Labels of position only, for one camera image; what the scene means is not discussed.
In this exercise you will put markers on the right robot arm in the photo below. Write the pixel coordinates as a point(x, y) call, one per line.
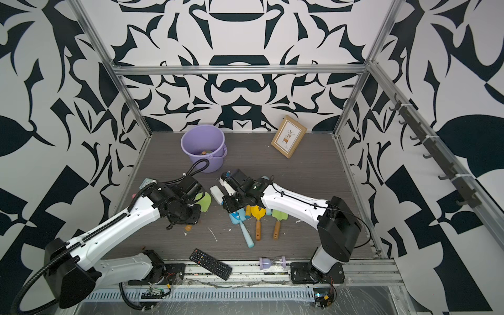
point(337, 226)

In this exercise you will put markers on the black remote control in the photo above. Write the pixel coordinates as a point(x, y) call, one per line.
point(211, 264)

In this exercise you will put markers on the light blue scoop trowel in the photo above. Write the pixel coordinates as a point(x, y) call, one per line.
point(238, 218)

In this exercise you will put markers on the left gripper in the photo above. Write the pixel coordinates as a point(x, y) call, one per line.
point(195, 219)

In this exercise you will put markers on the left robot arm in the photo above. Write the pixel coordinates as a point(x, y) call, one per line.
point(73, 269)

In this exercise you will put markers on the wooden picture frame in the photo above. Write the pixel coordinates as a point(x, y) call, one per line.
point(288, 137)

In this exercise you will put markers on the wall hook rail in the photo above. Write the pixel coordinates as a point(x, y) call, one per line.
point(439, 152)

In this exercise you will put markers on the light green small trowel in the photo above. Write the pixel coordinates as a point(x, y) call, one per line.
point(279, 216)

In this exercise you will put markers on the white blue cleaning brush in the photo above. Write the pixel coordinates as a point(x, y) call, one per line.
point(217, 194)

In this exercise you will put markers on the small teal alarm clock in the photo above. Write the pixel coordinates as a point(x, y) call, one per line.
point(146, 182)

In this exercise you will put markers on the yellow scoop trowel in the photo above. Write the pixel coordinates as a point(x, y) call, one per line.
point(258, 213)

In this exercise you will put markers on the purple plastic bucket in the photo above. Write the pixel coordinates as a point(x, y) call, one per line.
point(205, 142)

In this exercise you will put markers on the purple sand timer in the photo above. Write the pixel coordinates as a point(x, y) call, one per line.
point(267, 263)

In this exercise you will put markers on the light green square trowel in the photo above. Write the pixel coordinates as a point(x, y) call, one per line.
point(200, 204)

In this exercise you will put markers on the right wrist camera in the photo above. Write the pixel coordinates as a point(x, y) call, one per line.
point(228, 182)

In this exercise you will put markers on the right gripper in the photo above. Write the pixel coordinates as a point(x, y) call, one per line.
point(228, 206)

